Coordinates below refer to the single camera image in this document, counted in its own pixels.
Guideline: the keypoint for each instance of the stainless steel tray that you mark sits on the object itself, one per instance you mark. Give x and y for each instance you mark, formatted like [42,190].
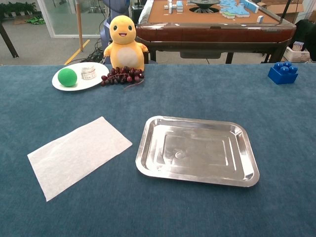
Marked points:
[197,153]

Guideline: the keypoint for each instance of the bunch of red grapes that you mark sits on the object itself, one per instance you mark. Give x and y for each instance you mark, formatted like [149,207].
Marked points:
[121,76]

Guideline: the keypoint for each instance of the long row of mahjong tiles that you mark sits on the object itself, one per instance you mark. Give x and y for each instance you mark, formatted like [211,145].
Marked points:
[250,6]

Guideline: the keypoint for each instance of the blue felt table cover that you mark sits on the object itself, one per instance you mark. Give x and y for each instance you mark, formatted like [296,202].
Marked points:
[172,98]

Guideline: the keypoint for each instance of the brown mahjong table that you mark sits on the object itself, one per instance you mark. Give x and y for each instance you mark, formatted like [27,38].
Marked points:
[209,32]

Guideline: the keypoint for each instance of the white round plate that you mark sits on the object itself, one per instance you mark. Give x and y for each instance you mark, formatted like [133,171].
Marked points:
[81,84]

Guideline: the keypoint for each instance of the heap of blue mahjong tiles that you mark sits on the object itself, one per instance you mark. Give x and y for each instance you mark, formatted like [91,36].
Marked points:
[233,11]

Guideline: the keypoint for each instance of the yellow plush duck toy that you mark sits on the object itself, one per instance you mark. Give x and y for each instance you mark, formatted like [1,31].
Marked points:
[126,54]

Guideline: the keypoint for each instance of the small clear jar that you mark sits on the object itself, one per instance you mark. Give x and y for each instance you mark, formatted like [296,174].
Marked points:
[88,73]

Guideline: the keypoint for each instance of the seated person in black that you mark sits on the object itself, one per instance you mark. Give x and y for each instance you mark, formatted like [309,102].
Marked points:
[308,32]

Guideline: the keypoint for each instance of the small cluster of mahjong tiles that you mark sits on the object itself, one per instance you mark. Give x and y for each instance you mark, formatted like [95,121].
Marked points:
[174,7]

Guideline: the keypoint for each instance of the blue building block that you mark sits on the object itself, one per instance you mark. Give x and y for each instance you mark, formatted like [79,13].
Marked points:
[281,76]

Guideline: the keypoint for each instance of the blue grey machine base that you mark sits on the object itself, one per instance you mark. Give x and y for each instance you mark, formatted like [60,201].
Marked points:
[118,5]

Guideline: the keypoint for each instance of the single white blue mahjong tile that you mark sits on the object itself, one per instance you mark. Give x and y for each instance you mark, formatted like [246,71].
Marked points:
[260,19]

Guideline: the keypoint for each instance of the black table leg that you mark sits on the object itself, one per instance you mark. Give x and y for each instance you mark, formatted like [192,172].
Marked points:
[7,39]

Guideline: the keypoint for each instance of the green object on floor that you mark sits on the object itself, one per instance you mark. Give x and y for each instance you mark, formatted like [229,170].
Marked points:
[35,20]

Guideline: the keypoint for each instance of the white paper sheet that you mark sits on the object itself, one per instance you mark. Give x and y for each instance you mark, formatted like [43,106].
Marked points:
[79,155]

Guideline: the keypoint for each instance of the row of potted plants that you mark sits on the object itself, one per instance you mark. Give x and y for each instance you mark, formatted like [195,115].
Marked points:
[17,8]

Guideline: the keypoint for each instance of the white storage box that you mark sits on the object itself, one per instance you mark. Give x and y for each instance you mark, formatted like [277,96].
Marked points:
[296,55]

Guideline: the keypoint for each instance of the wooden pole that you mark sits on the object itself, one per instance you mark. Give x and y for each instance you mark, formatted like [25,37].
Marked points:
[79,24]

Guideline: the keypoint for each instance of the green ball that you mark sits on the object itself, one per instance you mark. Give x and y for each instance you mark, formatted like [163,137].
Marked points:
[67,77]

